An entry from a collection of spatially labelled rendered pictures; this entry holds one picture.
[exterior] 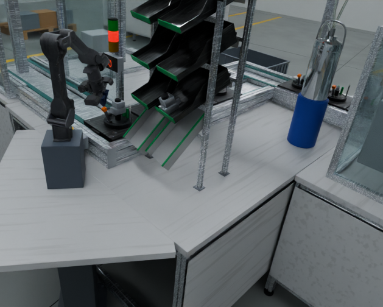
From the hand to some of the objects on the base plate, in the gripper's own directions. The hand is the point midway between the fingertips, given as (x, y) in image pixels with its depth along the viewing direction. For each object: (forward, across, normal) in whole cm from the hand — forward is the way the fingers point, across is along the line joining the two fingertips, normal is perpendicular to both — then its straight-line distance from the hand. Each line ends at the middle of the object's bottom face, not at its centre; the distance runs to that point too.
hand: (101, 100), depth 160 cm
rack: (+28, -8, -40) cm, 49 cm away
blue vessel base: (+46, +37, -93) cm, 110 cm away
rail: (+23, +1, +29) cm, 37 cm away
